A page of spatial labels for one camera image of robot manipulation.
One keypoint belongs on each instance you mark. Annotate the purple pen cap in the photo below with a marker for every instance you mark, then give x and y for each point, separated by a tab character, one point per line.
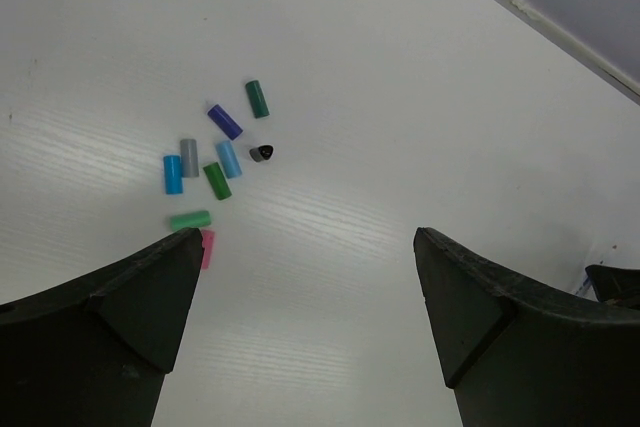
224	122

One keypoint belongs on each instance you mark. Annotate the light green pen cap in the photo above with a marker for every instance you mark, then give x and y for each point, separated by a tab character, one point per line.
195	219

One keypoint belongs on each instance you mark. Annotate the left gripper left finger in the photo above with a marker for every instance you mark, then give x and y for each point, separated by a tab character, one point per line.
95	351

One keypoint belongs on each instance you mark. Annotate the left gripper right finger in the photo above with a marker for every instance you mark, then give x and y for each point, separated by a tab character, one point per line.
517	352

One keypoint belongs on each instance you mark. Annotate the black pen cap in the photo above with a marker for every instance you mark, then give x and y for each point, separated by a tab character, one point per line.
261	153

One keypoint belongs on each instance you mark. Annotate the grey pen cap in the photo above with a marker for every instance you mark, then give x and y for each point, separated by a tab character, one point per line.
189	158

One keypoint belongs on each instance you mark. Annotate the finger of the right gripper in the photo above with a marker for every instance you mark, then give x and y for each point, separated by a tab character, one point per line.
614	285

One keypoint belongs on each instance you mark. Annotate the pink pen cap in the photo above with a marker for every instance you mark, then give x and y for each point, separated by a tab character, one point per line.
208	241

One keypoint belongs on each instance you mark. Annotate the light blue pen cap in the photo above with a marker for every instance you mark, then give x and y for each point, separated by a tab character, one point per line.
228	159

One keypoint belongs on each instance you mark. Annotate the dark green pen cap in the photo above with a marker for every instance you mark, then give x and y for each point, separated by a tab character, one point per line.
257	99

